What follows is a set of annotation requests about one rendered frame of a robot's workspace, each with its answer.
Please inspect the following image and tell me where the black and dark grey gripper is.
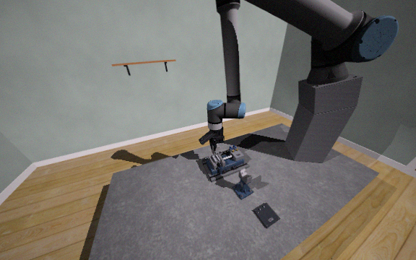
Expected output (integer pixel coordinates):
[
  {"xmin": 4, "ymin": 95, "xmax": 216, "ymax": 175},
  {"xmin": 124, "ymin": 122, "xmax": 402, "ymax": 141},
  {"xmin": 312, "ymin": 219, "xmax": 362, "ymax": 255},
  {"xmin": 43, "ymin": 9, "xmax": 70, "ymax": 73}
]
[{"xmin": 209, "ymin": 127, "xmax": 225, "ymax": 155}]

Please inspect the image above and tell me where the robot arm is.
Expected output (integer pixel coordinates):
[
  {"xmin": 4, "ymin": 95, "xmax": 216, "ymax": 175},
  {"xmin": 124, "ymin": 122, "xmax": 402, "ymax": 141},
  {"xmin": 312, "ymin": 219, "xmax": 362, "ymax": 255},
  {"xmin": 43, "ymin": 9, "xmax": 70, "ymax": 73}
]
[{"xmin": 207, "ymin": 0, "xmax": 399, "ymax": 130}]

